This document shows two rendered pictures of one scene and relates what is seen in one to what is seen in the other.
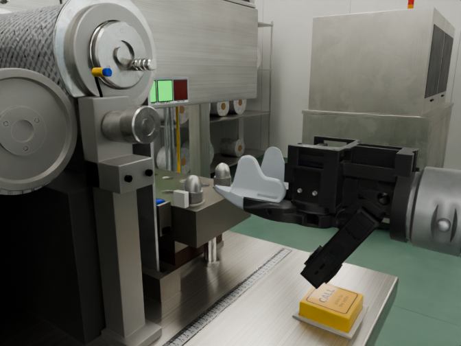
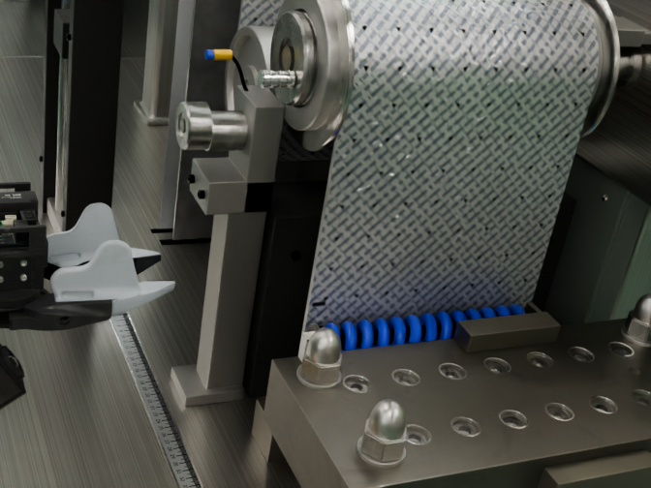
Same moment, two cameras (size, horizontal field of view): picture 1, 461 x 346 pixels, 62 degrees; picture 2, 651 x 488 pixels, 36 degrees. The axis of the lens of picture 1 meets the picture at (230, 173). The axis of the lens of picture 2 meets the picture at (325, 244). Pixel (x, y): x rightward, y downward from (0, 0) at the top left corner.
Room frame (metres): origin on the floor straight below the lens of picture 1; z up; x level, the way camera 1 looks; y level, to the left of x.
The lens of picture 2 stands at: (0.88, -0.54, 1.50)
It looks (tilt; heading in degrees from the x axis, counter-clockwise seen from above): 28 degrees down; 118
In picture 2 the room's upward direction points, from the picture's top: 10 degrees clockwise
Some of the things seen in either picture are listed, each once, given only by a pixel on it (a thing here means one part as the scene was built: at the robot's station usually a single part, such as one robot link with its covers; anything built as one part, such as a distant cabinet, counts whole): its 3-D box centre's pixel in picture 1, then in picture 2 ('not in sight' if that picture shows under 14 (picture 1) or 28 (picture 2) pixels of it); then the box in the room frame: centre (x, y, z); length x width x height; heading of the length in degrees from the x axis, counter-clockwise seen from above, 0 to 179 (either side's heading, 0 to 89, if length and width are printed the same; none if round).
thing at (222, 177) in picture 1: (222, 175); (386, 426); (0.66, 0.01, 1.05); 0.04 x 0.04 x 0.04
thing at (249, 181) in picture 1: (247, 180); (99, 237); (0.41, -0.02, 1.11); 0.09 x 0.03 x 0.06; 65
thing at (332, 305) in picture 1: (331, 305); not in sight; (0.47, -0.14, 0.91); 0.07 x 0.07 x 0.02; 56
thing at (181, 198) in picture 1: (181, 198); (315, 347); (0.56, 0.08, 1.04); 0.02 x 0.01 x 0.02; 56
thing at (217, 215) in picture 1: (143, 193); (519, 416); (0.71, 0.17, 1.00); 0.40 x 0.16 x 0.06; 56
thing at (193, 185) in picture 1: (193, 189); (323, 352); (0.58, 0.06, 1.05); 0.04 x 0.04 x 0.04
